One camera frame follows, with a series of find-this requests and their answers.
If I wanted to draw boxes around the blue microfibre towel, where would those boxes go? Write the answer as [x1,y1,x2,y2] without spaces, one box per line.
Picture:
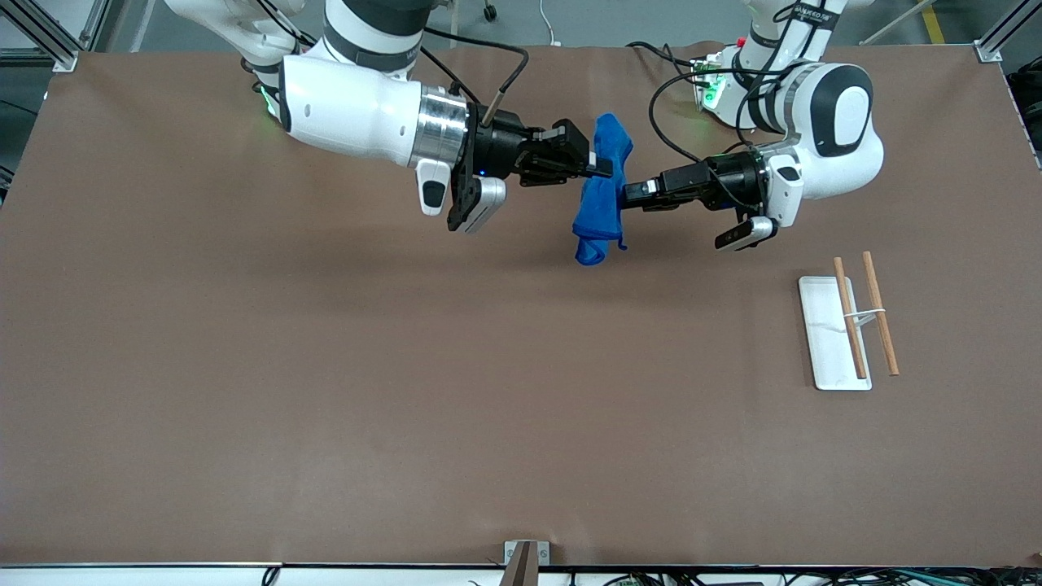
[571,112,635,266]

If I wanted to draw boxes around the white towel rack wooden bars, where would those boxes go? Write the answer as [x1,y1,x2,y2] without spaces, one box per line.
[798,251,900,392]

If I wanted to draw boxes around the white slanted bar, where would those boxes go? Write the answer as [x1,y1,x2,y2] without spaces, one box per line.
[859,0,937,46]

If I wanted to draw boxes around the brown table cover sheet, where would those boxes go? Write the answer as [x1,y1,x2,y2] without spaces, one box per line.
[0,41,1042,568]

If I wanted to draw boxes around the black left base cable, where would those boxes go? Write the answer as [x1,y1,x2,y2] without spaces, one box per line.
[625,41,705,87]

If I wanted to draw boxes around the aluminium frame profile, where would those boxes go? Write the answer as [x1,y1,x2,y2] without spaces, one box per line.
[974,0,1042,64]
[0,0,111,72]

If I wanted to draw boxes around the brown camera support post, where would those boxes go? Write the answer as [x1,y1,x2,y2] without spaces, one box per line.
[499,543,538,586]

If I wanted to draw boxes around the white table edge rail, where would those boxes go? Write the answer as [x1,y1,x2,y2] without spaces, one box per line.
[0,563,1042,586]

